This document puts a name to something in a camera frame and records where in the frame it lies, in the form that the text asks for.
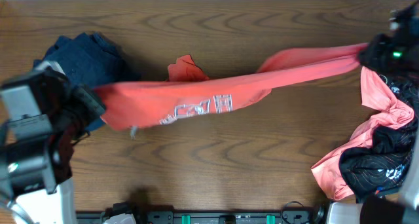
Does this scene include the black patterned shirt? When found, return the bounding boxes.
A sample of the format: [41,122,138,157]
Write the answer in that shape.
[339,76,418,202]

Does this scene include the light salmon pink shirt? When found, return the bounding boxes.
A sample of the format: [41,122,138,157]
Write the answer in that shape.
[311,67,414,200]

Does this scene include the black base rail green buttons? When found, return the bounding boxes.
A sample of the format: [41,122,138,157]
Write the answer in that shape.
[76,201,327,224]

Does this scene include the folded navy blue pants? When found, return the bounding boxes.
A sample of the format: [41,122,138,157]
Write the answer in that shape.
[32,32,142,133]

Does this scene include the orange red t-shirt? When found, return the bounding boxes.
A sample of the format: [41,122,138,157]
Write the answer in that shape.
[94,43,366,130]

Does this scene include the black coiled base cable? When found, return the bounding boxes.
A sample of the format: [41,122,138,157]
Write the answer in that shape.
[280,200,315,224]

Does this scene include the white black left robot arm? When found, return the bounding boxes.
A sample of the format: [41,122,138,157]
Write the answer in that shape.
[1,85,105,223]

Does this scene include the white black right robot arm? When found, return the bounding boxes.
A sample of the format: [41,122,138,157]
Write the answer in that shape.
[325,2,418,224]

